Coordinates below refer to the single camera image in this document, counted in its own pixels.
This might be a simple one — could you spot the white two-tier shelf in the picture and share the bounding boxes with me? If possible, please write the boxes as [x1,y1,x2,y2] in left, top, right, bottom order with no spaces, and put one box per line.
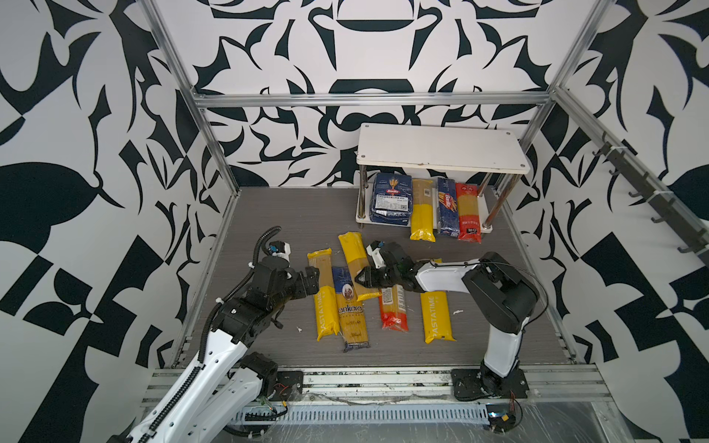
[356,123,530,234]

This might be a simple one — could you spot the red label spaghetti bag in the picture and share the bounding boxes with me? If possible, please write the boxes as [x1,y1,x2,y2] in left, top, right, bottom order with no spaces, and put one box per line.
[380,285,409,332]

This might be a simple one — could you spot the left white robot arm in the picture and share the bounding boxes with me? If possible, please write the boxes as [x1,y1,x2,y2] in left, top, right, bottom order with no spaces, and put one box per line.
[110,226,319,442]

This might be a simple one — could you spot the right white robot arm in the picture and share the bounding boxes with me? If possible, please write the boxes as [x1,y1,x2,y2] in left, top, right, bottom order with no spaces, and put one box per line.
[354,242,540,402]

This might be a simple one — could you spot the blue Barilla spaghetti bag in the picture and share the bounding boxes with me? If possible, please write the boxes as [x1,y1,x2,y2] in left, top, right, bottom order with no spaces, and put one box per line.
[437,177,460,238]

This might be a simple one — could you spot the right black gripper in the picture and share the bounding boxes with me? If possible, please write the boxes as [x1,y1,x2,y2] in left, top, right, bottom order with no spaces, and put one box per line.
[353,267,403,290]

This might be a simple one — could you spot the yellow Pastatime bag leftmost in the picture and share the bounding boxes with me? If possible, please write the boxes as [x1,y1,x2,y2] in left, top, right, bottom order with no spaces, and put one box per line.
[308,248,340,341]

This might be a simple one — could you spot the red yellow spaghetti bag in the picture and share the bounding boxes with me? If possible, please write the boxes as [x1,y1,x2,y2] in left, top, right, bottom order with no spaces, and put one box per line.
[456,183,482,243]

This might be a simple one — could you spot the blue label spaghetti bag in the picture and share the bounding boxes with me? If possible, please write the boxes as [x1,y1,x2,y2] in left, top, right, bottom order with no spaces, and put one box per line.
[332,267,370,353]

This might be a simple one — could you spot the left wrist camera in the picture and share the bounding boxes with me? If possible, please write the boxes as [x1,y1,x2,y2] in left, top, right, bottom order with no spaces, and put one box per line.
[268,241,292,261]

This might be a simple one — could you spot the white slotted cable duct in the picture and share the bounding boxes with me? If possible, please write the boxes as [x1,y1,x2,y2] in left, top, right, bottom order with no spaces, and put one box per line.
[230,403,489,426]

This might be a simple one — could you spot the yellow pastatime bag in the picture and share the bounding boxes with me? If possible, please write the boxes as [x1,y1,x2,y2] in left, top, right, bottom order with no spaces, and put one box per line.
[308,248,340,341]
[420,291,455,344]

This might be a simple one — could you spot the blue Barilla pasta box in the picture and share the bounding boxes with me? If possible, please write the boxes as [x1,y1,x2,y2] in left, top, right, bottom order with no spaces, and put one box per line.
[369,173,413,226]

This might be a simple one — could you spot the aluminium frame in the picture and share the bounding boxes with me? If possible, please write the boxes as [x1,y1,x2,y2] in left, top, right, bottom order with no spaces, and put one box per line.
[145,1,708,373]

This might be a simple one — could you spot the small circuit board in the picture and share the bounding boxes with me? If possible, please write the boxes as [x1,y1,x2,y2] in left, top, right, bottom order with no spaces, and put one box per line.
[486,402,524,434]

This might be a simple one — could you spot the wall hook rack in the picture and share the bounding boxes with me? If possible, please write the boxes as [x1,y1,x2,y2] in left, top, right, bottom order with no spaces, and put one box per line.
[594,131,708,268]

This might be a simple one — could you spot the yellow spaghetti bag short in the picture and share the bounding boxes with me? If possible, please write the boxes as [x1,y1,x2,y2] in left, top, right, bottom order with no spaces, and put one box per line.
[338,232,381,302]

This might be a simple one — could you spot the yellow Pastatime bag right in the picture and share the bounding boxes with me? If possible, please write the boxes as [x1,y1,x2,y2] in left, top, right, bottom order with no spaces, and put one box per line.
[420,291,455,344]

